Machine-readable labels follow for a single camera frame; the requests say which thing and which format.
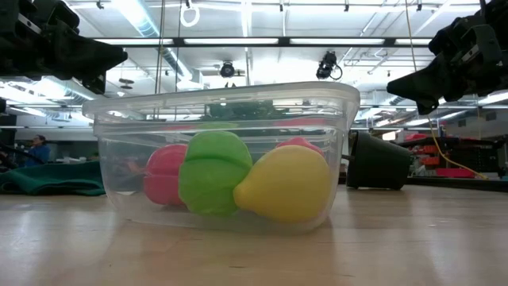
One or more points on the person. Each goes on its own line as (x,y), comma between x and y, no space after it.
(39,153)

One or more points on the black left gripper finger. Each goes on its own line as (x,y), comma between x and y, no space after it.
(97,85)
(95,55)

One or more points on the black plant pot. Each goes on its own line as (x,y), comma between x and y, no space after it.
(377,163)

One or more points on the red sliced toy tomato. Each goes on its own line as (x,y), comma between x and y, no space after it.
(162,175)

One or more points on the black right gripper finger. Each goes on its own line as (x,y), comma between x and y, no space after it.
(420,83)
(426,107)

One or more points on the light green toy cabbage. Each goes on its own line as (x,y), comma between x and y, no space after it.
(214,175)

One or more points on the green artificial plant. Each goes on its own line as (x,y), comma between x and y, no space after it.
(246,109)

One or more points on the black background shelf table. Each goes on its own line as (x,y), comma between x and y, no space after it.
(476,186)

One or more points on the red whole toy tomato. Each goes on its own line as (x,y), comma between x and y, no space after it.
(299,141)

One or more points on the red storage bin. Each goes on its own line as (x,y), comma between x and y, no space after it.
(454,173)

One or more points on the red flat lid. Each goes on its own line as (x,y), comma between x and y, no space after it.
(416,137)

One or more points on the orange storage bins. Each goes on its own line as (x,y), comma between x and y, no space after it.
(430,159)

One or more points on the black disc ceiling fixture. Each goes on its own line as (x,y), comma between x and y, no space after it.
(126,81)

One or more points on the clear plastic container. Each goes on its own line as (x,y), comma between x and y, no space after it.
(119,210)

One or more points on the dark teal green cloth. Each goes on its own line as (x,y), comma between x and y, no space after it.
(51,178)

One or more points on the black round ceiling camera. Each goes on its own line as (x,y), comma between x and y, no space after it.
(227,70)

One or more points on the yellow toy lemon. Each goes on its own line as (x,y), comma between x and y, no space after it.
(285,186)

